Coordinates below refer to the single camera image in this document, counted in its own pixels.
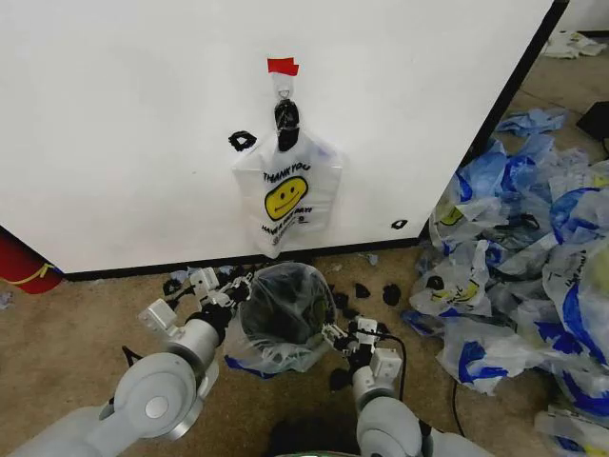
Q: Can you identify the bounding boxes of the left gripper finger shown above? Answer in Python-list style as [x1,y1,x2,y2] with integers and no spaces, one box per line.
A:
[163,278,201,307]
[214,278,254,308]

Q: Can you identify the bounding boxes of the black trash bin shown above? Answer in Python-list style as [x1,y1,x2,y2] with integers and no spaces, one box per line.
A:
[239,262,339,357]

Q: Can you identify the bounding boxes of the clear bag with blue print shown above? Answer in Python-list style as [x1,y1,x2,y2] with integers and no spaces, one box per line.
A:
[222,324,330,378]

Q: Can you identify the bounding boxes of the white bag with smiley print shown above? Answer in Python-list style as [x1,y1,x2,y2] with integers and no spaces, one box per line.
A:
[408,240,496,319]

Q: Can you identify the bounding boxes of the white smiley garbage bag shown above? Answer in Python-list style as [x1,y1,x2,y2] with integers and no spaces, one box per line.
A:
[231,127,347,260]

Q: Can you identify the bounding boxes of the large white blue-printed bag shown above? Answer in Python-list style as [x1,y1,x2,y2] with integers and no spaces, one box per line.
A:
[436,316,553,396]

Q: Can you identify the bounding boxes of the white bag with yellow patch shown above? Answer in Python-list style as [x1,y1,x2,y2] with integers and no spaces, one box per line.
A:
[428,188,503,253]

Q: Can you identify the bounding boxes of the blue and white plastic bag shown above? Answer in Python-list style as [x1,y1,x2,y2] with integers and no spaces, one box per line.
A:
[454,138,510,215]

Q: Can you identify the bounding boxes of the white bag with black lettering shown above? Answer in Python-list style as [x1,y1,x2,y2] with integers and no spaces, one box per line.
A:
[541,237,609,334]

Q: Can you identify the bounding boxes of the white blue bag heap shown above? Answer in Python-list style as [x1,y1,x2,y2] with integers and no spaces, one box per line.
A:
[532,366,609,457]

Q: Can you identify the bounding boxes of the crumpled blue plastic bag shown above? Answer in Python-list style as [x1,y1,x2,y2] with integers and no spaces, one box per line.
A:
[494,107,571,139]

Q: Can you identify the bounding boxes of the large black tape mark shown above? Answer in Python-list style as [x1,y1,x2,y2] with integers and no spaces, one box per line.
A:
[227,129,259,154]

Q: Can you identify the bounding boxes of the red fire extinguisher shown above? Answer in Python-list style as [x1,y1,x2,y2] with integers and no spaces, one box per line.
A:
[0,227,66,296]

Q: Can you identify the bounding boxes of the red tape strip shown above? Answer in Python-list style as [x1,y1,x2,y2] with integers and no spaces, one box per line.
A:
[266,56,302,77]

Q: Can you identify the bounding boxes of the black flat box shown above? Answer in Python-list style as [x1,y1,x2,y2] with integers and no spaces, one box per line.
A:
[575,100,609,159]

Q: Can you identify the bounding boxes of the white bags with yellow print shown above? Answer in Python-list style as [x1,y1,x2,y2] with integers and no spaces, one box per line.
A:
[541,29,608,61]

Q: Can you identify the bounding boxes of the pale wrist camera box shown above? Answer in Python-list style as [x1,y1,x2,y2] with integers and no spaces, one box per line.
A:
[353,317,380,342]
[192,268,219,299]

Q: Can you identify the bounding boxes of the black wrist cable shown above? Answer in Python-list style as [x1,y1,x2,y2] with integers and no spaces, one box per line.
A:
[377,333,408,402]

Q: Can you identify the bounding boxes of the black floor cable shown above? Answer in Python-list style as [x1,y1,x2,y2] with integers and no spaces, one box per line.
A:
[450,379,466,438]

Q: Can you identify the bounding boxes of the yellow cord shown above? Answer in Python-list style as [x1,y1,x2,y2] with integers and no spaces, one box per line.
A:
[8,262,54,288]

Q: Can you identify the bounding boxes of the clear wall hook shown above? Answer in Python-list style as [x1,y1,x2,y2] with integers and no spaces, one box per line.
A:
[274,75,296,102]

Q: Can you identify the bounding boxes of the white bag with blue ring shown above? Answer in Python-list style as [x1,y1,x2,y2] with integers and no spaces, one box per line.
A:
[549,186,609,247]

